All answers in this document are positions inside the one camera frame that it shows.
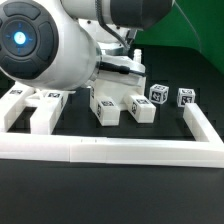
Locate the white chair seat block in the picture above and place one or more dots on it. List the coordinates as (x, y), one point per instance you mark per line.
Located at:
(116, 85)

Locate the white chair back frame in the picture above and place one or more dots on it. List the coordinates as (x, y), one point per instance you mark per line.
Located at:
(48, 105)

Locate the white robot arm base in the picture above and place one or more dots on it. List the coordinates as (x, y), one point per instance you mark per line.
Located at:
(43, 45)

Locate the white tagged cube left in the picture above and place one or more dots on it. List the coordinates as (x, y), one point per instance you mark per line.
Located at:
(158, 93)

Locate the white tagged cube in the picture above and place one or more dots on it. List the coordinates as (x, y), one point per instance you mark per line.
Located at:
(158, 93)
(185, 96)

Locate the white tagged cube right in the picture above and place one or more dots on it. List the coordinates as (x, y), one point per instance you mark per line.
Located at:
(185, 96)

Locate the white U-shaped fixture frame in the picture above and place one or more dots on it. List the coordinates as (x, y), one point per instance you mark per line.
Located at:
(205, 150)

